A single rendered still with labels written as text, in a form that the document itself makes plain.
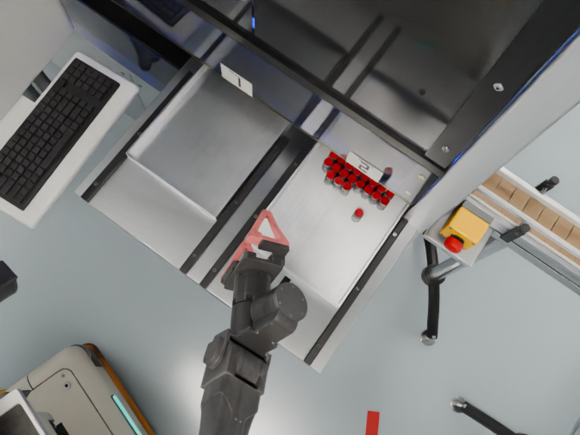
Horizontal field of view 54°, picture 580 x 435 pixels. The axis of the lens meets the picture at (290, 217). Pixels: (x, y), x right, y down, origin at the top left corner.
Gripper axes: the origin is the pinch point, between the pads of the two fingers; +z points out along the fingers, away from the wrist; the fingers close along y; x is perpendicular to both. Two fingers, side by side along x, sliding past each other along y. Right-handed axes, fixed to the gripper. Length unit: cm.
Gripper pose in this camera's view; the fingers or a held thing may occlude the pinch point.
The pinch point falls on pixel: (255, 230)
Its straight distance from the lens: 94.7
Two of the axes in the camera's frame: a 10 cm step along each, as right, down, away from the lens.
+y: 3.9, -5.5, -7.4
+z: 0.2, -8.0, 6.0
